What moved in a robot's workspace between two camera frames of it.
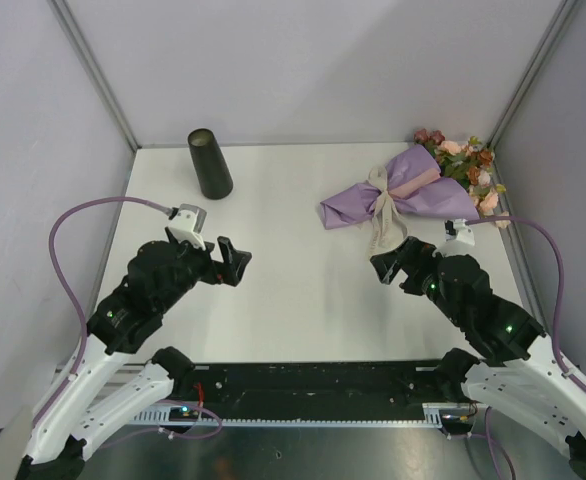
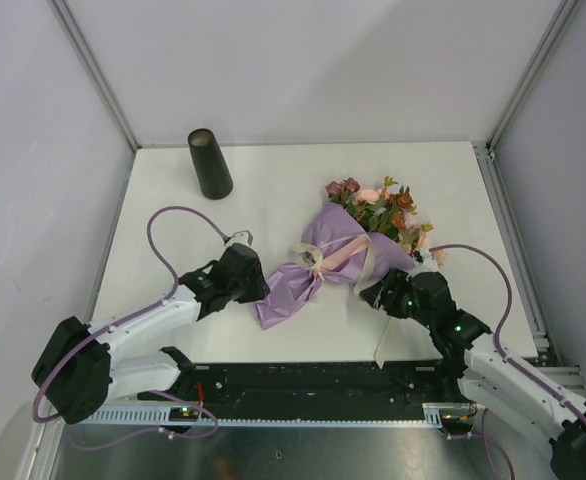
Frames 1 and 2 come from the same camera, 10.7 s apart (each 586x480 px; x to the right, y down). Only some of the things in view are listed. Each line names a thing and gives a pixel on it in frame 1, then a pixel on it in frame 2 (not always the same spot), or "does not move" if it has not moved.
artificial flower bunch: [470, 163] -> [390, 210]
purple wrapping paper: [438, 197] -> [336, 248]
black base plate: [319, 384] does not move
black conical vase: [214, 178] does not move
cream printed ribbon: [386, 211] -> [310, 258]
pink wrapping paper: [409, 187] -> [339, 255]
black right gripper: [414, 254] -> [394, 281]
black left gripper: [235, 260] -> [260, 288]
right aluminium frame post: [559, 19] does not move
